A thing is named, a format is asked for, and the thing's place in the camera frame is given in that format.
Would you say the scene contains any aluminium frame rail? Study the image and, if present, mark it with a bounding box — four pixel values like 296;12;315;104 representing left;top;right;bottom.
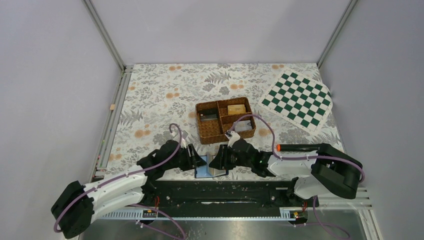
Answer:
72;64;160;220

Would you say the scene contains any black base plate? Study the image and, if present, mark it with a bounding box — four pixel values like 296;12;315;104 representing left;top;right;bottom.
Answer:
90;178;319;219

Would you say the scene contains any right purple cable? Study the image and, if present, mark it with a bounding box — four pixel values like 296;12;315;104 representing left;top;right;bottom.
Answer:
225;114;366;239

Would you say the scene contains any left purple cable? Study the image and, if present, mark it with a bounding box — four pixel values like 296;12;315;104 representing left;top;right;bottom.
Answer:
53;123;188;240

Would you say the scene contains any tan card box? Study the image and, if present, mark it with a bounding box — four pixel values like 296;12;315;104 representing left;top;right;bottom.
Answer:
227;104;247;115

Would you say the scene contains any green white chessboard mat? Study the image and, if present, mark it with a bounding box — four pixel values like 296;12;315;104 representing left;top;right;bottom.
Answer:
258;68;333;134

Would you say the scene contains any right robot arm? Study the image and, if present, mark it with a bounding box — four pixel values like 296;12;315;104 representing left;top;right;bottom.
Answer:
208;138;364;206

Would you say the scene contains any purple cable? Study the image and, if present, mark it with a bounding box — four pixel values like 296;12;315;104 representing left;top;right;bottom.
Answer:
53;123;188;240
225;114;366;239

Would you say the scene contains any blue leather card holder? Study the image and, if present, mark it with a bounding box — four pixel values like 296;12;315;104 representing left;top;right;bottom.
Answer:
194;152;229;179

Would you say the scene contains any black marker orange cap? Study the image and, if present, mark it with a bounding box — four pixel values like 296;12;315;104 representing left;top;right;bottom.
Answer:
276;143;327;152

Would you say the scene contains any silver grey card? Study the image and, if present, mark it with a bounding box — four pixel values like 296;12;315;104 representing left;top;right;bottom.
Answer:
206;152;226;177

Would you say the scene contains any floral table mat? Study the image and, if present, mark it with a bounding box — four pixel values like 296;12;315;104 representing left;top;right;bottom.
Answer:
103;62;353;182

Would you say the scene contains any woven wicker divided basket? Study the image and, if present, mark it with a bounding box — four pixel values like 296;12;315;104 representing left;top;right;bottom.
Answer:
195;96;256;145

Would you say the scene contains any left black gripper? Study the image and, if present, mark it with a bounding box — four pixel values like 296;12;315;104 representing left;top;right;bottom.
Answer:
164;143;207;171

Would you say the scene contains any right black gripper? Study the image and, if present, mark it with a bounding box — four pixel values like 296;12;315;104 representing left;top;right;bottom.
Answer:
208;144;253;171

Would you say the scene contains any grey card stack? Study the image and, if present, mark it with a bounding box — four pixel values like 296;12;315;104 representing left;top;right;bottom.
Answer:
234;120;253;132

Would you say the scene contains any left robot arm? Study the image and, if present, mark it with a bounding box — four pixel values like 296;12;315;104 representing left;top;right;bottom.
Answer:
51;140;207;239

